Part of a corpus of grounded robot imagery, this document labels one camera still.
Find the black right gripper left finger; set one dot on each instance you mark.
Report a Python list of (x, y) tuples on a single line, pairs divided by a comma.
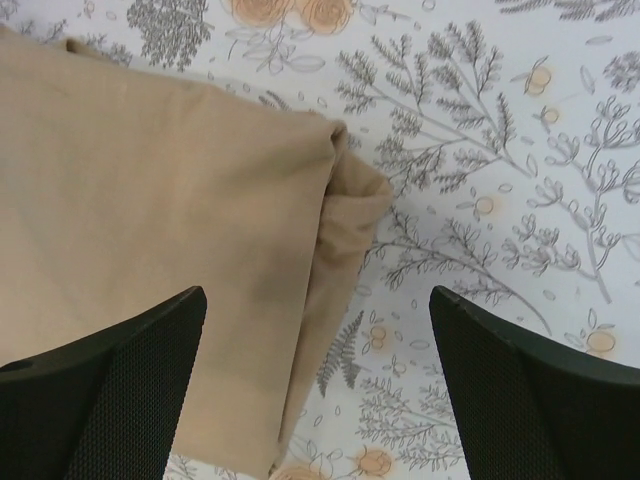
[(105, 406)]

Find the tan t shirt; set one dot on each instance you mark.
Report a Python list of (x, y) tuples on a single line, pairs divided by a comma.
[(120, 189)]

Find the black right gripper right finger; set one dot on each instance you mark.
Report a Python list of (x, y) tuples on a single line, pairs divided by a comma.
[(527, 407)]

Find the floral patterned table mat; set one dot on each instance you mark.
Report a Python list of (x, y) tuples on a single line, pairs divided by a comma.
[(510, 133)]

